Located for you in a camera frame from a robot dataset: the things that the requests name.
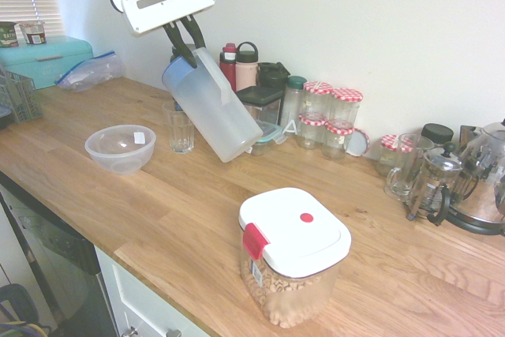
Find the black shaker bottle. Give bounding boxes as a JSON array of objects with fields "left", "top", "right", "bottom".
[{"left": 256, "top": 61, "right": 291, "bottom": 92}]

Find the clear plastic bowl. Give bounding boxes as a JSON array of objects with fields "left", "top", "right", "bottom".
[{"left": 84, "top": 124, "right": 158, "bottom": 177}]

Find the clear zip bag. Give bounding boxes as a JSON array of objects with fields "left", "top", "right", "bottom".
[{"left": 54, "top": 51, "right": 127, "bottom": 94}]

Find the loose red checkered jar lid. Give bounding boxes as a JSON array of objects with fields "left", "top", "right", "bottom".
[{"left": 346, "top": 127, "right": 372, "bottom": 157}]

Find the white cabinet drawer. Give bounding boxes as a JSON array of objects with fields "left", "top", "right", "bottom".
[{"left": 93, "top": 245, "right": 212, "bottom": 337}]

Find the teal bread box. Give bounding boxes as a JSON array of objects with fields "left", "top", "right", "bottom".
[{"left": 0, "top": 34, "right": 96, "bottom": 90}]

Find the clear bottle with green cap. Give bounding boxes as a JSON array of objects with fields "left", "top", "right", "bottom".
[{"left": 281, "top": 75, "right": 309, "bottom": 136}]

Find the red water bottle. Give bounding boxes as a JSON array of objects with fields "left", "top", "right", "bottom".
[{"left": 219, "top": 42, "right": 238, "bottom": 94}]

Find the white yoghurt cup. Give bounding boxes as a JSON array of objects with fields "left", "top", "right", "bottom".
[{"left": 18, "top": 20, "right": 48, "bottom": 46}]

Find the glass electric kettle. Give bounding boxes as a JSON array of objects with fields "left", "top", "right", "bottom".
[{"left": 444, "top": 118, "right": 505, "bottom": 238}]

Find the metal drawer handle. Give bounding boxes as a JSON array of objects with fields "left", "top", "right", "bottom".
[{"left": 121, "top": 324, "right": 183, "bottom": 337}]

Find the square container with black lid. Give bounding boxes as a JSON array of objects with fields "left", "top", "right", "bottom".
[{"left": 235, "top": 84, "right": 285, "bottom": 125}]

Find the glass french press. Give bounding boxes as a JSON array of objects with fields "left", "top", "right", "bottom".
[{"left": 406, "top": 140, "right": 481, "bottom": 228}]

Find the jar with black lid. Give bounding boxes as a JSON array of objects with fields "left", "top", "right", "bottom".
[{"left": 420, "top": 122, "right": 455, "bottom": 149}]

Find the glass food container teal lid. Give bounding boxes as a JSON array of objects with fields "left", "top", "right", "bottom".
[{"left": 247, "top": 117, "right": 288, "bottom": 157}]

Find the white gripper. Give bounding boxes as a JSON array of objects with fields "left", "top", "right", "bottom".
[{"left": 120, "top": 0, "right": 217, "bottom": 69}]

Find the clear drinking glass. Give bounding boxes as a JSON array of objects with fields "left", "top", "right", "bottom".
[{"left": 162, "top": 100, "right": 196, "bottom": 155}]

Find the tall jar red checkered lid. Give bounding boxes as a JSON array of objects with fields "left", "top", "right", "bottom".
[
  {"left": 330, "top": 88, "right": 365, "bottom": 129},
  {"left": 302, "top": 81, "right": 333, "bottom": 122}
]

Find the glass beer mug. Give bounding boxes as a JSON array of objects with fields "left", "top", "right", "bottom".
[{"left": 383, "top": 133, "right": 436, "bottom": 202}]

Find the short jar red checkered lid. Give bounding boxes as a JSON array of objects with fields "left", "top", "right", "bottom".
[
  {"left": 321, "top": 119, "right": 355, "bottom": 159},
  {"left": 376, "top": 133, "right": 412, "bottom": 178},
  {"left": 297, "top": 112, "right": 328, "bottom": 150}
]

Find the black dishwasher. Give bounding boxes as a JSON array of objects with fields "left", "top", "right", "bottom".
[{"left": 0, "top": 173, "right": 120, "bottom": 337}]

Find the green oat cup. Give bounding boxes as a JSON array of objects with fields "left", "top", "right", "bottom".
[{"left": 0, "top": 21, "right": 21, "bottom": 50}]

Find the translucent pitcher with blue lid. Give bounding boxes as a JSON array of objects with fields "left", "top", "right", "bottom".
[{"left": 161, "top": 47, "right": 264, "bottom": 164}]

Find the pink water bottle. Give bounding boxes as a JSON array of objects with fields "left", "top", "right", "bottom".
[{"left": 234, "top": 40, "right": 260, "bottom": 94}]

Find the cereal container with white lid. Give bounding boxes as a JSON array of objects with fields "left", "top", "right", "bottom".
[{"left": 238, "top": 187, "right": 353, "bottom": 330}]

